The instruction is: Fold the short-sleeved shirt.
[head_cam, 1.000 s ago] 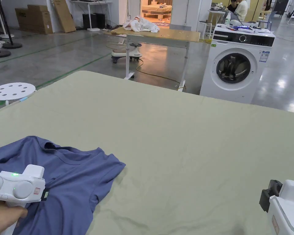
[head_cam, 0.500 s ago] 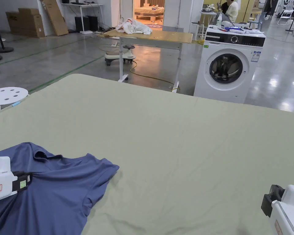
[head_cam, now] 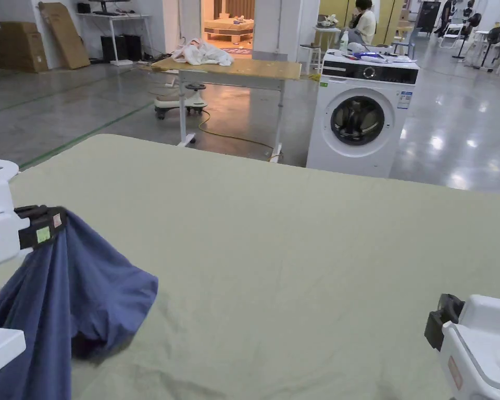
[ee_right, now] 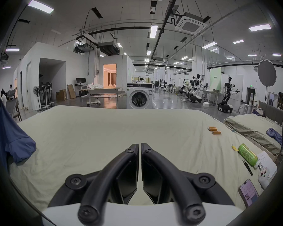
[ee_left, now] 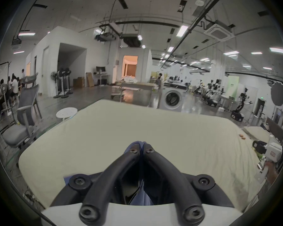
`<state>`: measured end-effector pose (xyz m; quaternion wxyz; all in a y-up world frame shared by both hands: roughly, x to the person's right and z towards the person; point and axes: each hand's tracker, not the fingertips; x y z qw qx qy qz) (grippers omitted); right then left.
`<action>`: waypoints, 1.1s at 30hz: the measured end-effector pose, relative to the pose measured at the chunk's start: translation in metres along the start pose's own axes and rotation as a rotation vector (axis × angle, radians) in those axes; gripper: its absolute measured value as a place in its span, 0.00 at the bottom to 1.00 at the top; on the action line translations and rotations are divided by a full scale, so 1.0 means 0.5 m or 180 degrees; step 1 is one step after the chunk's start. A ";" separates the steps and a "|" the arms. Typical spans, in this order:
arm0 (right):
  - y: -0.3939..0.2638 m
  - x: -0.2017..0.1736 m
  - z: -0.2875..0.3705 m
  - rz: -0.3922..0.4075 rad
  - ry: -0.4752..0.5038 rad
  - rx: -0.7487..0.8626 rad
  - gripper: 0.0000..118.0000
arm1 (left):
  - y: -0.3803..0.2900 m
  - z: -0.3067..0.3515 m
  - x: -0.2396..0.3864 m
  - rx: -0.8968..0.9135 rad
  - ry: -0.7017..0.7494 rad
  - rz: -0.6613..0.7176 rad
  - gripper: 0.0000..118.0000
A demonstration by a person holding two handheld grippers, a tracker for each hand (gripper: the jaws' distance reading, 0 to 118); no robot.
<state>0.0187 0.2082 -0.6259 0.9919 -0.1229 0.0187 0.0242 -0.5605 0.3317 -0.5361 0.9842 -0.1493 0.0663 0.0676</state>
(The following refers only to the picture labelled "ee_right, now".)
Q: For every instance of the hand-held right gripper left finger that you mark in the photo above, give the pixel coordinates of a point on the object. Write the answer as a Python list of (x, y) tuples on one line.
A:
[(113, 171)]

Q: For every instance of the grey table with white bags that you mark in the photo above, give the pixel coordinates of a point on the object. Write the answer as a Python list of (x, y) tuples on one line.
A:
[(103, 90)]

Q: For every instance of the purple cloth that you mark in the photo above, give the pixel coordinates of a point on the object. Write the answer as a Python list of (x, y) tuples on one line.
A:
[(274, 133)]

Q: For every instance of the grey round studio light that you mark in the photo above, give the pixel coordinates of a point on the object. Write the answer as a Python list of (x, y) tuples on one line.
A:
[(267, 73)]

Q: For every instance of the bed with pale green sheet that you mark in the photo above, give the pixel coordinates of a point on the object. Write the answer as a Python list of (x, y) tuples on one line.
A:
[(103, 128)]

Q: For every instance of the orange battery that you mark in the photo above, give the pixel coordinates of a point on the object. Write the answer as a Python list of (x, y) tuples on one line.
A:
[(216, 132), (212, 128)]

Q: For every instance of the group of standing fans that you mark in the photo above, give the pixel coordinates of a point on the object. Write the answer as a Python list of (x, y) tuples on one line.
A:
[(43, 95)]

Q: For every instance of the group of people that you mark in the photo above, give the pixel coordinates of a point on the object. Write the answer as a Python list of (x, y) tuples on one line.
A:
[(4, 94)]

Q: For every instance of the black tweezers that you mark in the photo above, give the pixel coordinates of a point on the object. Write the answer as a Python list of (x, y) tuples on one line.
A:
[(247, 167)]

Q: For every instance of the smartphone with pink screen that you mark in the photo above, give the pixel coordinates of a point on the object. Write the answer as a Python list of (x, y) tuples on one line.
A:
[(248, 193)]

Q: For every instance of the grey chair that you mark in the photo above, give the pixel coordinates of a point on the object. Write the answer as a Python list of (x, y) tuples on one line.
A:
[(13, 105)]

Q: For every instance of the grey padded headboard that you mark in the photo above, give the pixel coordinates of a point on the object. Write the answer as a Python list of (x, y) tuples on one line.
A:
[(272, 112)]

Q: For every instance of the dark blue shirt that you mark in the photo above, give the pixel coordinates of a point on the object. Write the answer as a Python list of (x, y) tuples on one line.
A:
[(11, 138)]

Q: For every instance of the white washing machine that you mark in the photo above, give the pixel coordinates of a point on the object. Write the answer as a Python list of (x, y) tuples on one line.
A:
[(139, 96)]

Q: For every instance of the white paper sheet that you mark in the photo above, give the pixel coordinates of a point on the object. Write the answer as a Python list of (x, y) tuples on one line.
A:
[(267, 161)]

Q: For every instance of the desk with black monitor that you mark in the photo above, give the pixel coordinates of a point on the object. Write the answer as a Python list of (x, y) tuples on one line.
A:
[(81, 85)]

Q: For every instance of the green can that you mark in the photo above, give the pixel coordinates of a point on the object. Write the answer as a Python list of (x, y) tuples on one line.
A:
[(247, 154)]

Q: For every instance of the flat brown carton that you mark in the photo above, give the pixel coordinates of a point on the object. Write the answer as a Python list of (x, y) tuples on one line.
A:
[(71, 91)]

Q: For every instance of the white hand controller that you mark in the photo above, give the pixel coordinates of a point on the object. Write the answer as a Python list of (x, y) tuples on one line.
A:
[(265, 179)]

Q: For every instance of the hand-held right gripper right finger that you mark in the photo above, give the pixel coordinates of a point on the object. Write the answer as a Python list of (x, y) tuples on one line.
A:
[(167, 171)]

